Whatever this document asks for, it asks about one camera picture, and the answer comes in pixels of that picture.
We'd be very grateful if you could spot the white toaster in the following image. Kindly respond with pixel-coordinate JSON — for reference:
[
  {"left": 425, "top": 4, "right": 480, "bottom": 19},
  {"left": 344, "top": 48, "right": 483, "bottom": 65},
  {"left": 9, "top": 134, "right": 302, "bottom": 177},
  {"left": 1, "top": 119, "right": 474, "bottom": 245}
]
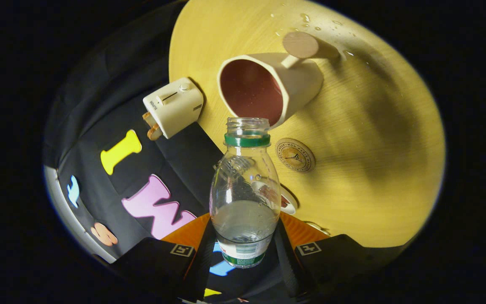
[{"left": 143, "top": 77, "right": 205, "bottom": 139}]

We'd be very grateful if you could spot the wooden table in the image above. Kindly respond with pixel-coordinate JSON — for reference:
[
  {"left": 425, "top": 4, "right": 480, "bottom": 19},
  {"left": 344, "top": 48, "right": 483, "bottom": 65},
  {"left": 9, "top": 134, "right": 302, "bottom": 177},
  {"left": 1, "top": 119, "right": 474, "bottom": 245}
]
[{"left": 169, "top": 0, "right": 446, "bottom": 248}]

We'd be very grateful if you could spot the cream cup with wooden handle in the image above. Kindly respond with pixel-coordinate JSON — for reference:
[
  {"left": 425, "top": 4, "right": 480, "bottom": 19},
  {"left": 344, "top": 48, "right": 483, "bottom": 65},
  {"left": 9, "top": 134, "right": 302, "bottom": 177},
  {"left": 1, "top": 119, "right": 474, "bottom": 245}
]
[{"left": 217, "top": 32, "right": 341, "bottom": 129}]

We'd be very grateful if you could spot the round cork coaster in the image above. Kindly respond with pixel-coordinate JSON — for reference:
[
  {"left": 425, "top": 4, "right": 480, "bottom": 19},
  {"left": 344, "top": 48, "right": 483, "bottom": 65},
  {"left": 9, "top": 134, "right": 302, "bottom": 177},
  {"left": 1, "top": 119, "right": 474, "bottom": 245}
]
[{"left": 275, "top": 138, "right": 316, "bottom": 173}]

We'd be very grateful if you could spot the white round plate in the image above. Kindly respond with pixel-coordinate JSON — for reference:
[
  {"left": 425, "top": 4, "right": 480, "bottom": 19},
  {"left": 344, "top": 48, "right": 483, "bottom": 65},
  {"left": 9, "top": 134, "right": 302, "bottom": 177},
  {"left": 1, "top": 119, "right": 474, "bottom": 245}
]
[{"left": 251, "top": 181, "right": 298, "bottom": 215}]

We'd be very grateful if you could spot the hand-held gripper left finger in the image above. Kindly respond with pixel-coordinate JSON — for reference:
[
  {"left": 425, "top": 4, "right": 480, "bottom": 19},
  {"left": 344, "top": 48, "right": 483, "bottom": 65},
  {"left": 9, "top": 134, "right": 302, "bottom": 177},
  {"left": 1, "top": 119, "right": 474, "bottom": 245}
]
[{"left": 112, "top": 213, "right": 217, "bottom": 302}]

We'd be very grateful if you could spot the black backdrop cloth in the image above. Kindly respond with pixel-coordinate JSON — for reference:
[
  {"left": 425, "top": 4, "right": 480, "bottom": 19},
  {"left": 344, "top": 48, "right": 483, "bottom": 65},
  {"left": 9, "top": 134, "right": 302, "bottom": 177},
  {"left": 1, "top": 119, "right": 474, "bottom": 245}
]
[{"left": 42, "top": 0, "right": 294, "bottom": 304}]

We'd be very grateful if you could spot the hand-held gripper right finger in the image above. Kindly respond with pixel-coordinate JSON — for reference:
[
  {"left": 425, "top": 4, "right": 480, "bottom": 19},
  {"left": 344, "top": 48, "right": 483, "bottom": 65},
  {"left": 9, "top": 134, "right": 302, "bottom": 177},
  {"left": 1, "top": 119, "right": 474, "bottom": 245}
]
[{"left": 273, "top": 211, "right": 401, "bottom": 302}]

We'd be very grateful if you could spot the clear plastic juice bottle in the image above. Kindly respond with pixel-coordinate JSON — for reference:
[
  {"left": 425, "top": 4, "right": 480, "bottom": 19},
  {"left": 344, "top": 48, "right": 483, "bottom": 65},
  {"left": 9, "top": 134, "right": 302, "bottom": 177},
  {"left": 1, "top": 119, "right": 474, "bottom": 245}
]
[{"left": 209, "top": 117, "right": 281, "bottom": 269}]

